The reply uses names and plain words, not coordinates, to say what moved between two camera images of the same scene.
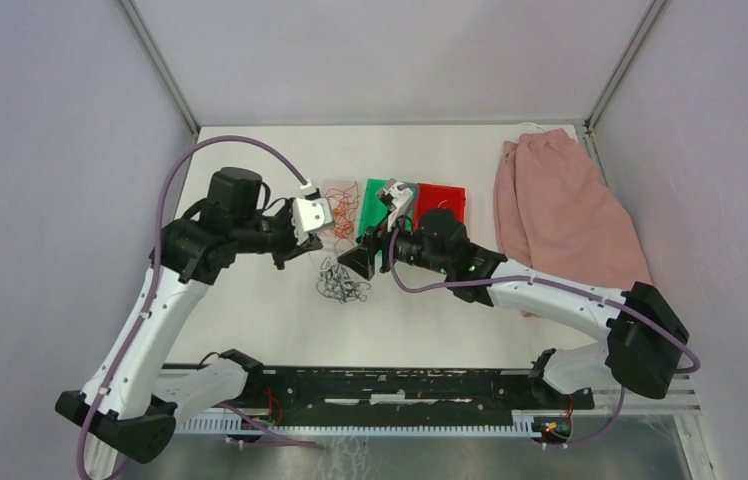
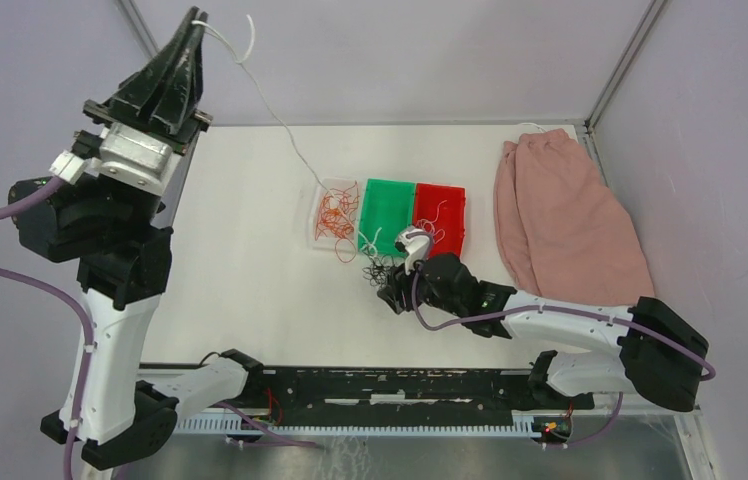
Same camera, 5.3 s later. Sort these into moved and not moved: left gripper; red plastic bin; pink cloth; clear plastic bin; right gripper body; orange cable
Moved: right gripper body; left gripper
Not moved: pink cloth; red plastic bin; orange cable; clear plastic bin
